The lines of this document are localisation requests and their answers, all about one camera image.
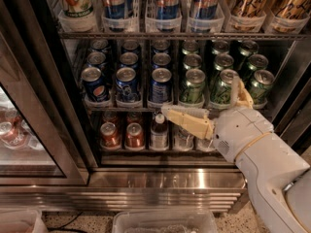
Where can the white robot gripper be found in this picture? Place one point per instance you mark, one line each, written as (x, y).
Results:
(241, 131)

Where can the orange soda can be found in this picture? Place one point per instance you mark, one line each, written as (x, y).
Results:
(245, 11)

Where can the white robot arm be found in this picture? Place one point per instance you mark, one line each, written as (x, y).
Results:
(278, 179)

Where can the front green can middle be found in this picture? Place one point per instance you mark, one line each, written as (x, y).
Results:
(222, 87)

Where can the green can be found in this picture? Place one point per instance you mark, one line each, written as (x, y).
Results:
(222, 87)
(192, 86)
(259, 85)

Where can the front green can left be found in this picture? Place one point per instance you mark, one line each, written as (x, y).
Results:
(192, 86)

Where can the front green can right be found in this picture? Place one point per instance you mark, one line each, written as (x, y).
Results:
(259, 85)

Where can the blue can column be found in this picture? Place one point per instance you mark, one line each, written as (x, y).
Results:
(127, 85)
(161, 86)

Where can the steel fridge base grille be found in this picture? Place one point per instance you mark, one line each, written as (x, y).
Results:
(219, 190)

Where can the front red can right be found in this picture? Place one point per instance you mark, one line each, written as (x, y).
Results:
(134, 137)

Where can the red bull can right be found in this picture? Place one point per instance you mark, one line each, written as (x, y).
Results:
(203, 9)

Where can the red bull can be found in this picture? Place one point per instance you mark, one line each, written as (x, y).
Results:
(166, 9)
(203, 9)
(118, 9)

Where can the front red can left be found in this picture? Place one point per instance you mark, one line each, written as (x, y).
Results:
(110, 135)

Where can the red bull can middle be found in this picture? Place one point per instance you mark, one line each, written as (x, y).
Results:
(166, 9)

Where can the front pepsi can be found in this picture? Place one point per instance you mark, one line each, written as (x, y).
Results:
(94, 84)

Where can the orange can right column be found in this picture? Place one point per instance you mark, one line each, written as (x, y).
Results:
(290, 15)

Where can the red bull can left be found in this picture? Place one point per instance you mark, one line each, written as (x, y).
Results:
(118, 9)

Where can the glass fridge door left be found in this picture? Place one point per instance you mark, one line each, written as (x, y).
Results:
(36, 148)

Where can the white 7up can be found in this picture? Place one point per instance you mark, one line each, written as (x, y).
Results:
(75, 0)

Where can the water bottle middle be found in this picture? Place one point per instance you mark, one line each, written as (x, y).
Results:
(204, 145)

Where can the water bottle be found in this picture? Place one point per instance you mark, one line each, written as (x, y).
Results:
(183, 140)
(204, 145)

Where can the water bottle left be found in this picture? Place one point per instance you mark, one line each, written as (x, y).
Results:
(183, 140)

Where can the dark drink bottle white cap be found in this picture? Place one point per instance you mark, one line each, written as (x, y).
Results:
(159, 133)

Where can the clear plastic bin centre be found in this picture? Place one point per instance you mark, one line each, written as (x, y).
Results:
(165, 221)

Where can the clear plastic bin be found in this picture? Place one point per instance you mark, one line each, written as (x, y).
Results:
(165, 221)
(22, 221)

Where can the clear plastic bin left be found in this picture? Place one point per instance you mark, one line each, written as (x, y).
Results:
(22, 221)

